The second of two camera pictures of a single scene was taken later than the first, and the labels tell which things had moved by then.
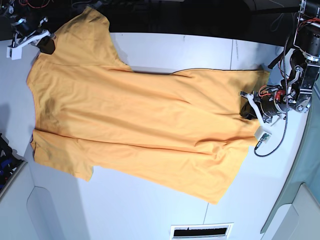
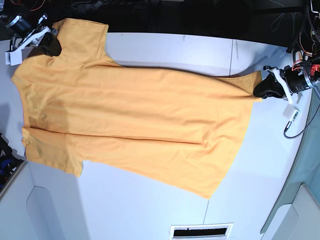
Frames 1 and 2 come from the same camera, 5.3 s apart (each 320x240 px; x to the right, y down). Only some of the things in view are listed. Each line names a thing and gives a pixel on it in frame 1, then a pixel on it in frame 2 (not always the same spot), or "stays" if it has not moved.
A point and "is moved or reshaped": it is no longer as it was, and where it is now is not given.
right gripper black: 248,112 → 269,87
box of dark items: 11,163 stays
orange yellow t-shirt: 89,111 is moved or reshaped
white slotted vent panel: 220,231 stays
